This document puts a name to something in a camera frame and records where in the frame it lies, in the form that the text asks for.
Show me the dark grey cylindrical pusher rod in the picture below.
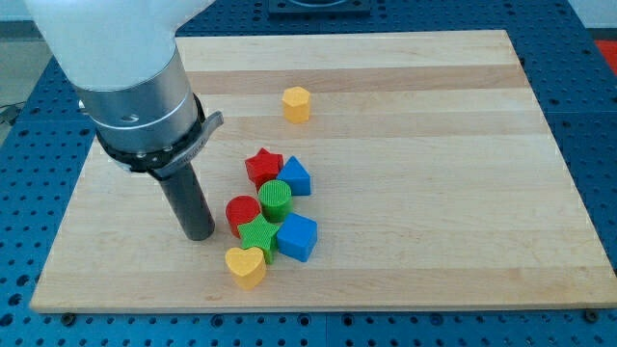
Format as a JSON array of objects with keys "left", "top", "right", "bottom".
[{"left": 159, "top": 164, "right": 215, "bottom": 241}]

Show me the black flange with silver clamp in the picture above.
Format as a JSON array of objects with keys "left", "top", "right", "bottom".
[{"left": 97, "top": 94, "right": 224, "bottom": 179}]

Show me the red cylinder block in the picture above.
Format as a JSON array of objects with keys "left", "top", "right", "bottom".
[{"left": 226, "top": 195, "right": 261, "bottom": 238}]

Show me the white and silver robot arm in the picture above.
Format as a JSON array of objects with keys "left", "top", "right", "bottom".
[{"left": 25, "top": 0, "right": 224, "bottom": 241}]

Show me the red star block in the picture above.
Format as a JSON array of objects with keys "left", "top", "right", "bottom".
[{"left": 245, "top": 147, "right": 283, "bottom": 190}]

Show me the green star block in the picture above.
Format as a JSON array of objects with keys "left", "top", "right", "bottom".
[{"left": 238, "top": 214, "right": 279, "bottom": 264}]

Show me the green cylinder block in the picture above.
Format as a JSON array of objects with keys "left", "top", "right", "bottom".
[{"left": 258, "top": 179, "right": 293, "bottom": 223}]

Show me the yellow heart block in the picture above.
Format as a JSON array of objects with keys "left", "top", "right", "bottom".
[{"left": 225, "top": 247, "right": 266, "bottom": 290}]

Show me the blue triangle block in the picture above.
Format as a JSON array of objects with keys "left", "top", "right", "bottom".
[{"left": 277, "top": 156, "right": 311, "bottom": 196}]

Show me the blue cube block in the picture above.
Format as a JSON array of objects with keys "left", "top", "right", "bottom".
[{"left": 277, "top": 213, "right": 318, "bottom": 262}]

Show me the yellow hexagon block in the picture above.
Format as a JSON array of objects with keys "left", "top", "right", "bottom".
[{"left": 282, "top": 87, "right": 311, "bottom": 123}]

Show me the light wooden board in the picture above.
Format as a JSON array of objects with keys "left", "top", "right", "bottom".
[{"left": 31, "top": 30, "right": 616, "bottom": 313}]

